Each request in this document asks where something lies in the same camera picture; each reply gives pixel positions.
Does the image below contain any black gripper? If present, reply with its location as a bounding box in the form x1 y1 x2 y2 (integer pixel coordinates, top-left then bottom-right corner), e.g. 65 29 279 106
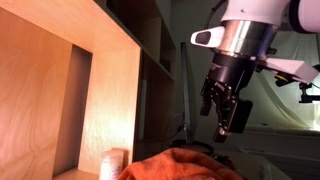
199 52 258 144

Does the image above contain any orange terry towel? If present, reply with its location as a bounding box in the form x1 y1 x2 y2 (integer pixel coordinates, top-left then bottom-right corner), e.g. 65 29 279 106
116 147 244 180

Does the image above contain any black lamp box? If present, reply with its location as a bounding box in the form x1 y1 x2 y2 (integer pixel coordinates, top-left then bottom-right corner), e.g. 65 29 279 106
230 98 254 135

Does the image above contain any black computer monitor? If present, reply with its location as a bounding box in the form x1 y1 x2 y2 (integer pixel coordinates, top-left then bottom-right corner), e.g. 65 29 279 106
179 41 198 145

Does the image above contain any dark round tray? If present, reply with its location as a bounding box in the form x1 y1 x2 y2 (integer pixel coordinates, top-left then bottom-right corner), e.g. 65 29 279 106
169 139 215 156

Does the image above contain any white hanging sheet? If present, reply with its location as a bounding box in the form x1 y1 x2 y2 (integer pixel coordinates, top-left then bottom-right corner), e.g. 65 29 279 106
248 31 320 132

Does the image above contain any pale pink cylindrical roll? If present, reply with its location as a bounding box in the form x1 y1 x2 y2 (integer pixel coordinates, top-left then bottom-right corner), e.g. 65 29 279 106
99 148 125 180

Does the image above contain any light wooden shelf unit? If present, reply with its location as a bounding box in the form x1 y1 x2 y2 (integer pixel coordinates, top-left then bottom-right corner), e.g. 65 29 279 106
0 0 178 180

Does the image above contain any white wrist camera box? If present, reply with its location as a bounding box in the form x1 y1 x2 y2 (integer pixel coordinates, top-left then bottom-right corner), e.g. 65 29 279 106
262 57 320 85

